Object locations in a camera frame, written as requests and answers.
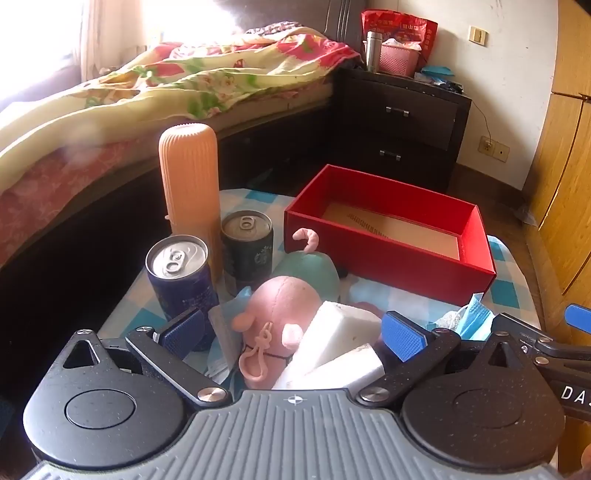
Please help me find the pale blue face mask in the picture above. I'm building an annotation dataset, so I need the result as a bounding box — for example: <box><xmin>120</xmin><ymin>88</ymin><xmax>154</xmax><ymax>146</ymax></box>
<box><xmin>208</xmin><ymin>302</ymin><xmax>243</xmax><ymax>384</ymax></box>

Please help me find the wall power socket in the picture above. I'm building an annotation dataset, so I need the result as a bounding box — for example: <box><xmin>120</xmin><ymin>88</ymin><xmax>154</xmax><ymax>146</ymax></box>
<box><xmin>479</xmin><ymin>136</ymin><xmax>510</xmax><ymax>162</ymax></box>

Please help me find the red plastic bag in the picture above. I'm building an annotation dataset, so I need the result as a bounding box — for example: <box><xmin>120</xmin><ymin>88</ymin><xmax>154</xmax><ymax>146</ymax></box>
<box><xmin>361</xmin><ymin>9</ymin><xmax>438</xmax><ymax>70</ymax></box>

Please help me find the dark wooden nightstand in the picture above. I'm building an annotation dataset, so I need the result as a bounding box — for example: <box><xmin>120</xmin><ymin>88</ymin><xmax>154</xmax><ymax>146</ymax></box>
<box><xmin>332</xmin><ymin>67</ymin><xmax>472</xmax><ymax>192</ymax></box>

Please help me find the red cardboard box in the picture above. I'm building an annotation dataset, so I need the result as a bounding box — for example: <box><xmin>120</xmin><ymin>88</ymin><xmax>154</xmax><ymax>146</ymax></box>
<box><xmin>284</xmin><ymin>164</ymin><xmax>497</xmax><ymax>308</ymax></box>

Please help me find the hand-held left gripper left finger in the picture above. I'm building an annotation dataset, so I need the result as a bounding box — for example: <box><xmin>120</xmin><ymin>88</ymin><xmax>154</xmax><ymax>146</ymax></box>
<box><xmin>62</xmin><ymin>308</ymin><xmax>233</xmax><ymax>408</ymax></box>

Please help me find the steel thermos bottle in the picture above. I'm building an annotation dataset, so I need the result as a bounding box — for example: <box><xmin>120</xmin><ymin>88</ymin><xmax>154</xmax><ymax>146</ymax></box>
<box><xmin>364</xmin><ymin>31</ymin><xmax>384</xmax><ymax>73</ymax></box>

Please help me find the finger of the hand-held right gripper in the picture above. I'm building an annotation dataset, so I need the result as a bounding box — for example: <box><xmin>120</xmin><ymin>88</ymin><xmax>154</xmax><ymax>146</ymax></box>
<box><xmin>496</xmin><ymin>313</ymin><xmax>591</xmax><ymax>365</ymax></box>
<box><xmin>566</xmin><ymin>304</ymin><xmax>591</xmax><ymax>333</ymax></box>

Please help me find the dark bed headboard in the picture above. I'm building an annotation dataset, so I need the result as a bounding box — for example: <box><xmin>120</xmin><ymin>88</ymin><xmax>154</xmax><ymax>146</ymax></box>
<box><xmin>318</xmin><ymin>0</ymin><xmax>372</xmax><ymax>47</ymax></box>

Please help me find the white sponge block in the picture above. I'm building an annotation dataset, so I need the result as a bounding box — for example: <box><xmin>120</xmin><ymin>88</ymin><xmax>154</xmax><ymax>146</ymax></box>
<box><xmin>293</xmin><ymin>301</ymin><xmax>383</xmax><ymax>370</ymax></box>
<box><xmin>272</xmin><ymin>344</ymin><xmax>386</xmax><ymax>393</ymax></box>

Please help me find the pink plastic basket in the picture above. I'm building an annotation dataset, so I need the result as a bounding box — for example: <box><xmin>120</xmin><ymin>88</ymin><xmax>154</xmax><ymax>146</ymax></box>
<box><xmin>379</xmin><ymin>39</ymin><xmax>423</xmax><ymax>77</ymax></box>

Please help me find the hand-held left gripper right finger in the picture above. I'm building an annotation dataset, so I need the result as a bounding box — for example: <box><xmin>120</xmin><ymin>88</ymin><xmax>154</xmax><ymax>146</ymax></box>
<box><xmin>358</xmin><ymin>310</ymin><xmax>543</xmax><ymax>408</ymax></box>

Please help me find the teal paper sheet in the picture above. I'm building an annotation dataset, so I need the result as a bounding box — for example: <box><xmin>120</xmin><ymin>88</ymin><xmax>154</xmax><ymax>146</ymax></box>
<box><xmin>421</xmin><ymin>65</ymin><xmax>455</xmax><ymax>86</ymax></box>

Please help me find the dark green drink can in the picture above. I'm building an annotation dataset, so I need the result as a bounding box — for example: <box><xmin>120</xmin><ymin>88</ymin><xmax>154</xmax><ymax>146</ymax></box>
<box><xmin>221</xmin><ymin>210</ymin><xmax>274</xmax><ymax>296</ymax></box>

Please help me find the blue drink can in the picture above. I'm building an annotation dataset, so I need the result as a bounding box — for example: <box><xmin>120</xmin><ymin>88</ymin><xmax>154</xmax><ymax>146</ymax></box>
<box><xmin>146</xmin><ymin>235</ymin><xmax>220</xmax><ymax>324</ymax></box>

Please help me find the dark nightstand drawer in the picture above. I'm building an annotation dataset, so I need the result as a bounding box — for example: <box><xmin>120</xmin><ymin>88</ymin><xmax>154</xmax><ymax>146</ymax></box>
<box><xmin>344</xmin><ymin>76</ymin><xmax>460</xmax><ymax>151</ymax></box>
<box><xmin>360</xmin><ymin>134</ymin><xmax>451</xmax><ymax>185</ymax></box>

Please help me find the floral blanket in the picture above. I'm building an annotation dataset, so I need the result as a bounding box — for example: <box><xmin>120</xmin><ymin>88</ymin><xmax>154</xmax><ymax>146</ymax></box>
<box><xmin>0</xmin><ymin>26</ymin><xmax>363</xmax><ymax>195</ymax></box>

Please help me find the blue checkered tablecloth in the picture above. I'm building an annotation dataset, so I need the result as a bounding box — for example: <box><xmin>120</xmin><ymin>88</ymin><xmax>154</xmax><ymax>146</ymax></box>
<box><xmin>99</xmin><ymin>187</ymin><xmax>541</xmax><ymax>393</ymax></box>

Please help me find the thin power cable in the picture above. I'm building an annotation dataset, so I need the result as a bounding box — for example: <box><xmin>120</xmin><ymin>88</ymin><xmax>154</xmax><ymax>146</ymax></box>
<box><xmin>470</xmin><ymin>99</ymin><xmax>491</xmax><ymax>145</ymax></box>

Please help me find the pink pig plush toy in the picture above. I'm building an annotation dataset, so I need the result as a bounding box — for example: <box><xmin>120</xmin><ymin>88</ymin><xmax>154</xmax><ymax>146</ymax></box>
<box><xmin>231</xmin><ymin>227</ymin><xmax>349</xmax><ymax>389</ymax></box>

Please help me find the wooden wardrobe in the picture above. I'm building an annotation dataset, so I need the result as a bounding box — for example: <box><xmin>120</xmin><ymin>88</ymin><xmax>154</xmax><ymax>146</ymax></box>
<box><xmin>522</xmin><ymin>0</ymin><xmax>591</xmax><ymax>352</ymax></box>

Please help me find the beige curtain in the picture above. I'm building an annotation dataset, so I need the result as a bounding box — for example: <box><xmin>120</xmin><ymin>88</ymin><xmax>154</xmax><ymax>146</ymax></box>
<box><xmin>78</xmin><ymin>0</ymin><xmax>153</xmax><ymax>79</ymax></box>

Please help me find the dark wooden bed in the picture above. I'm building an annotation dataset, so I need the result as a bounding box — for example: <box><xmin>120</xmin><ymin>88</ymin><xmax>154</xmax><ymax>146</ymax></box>
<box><xmin>0</xmin><ymin>25</ymin><xmax>365</xmax><ymax>287</ymax></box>

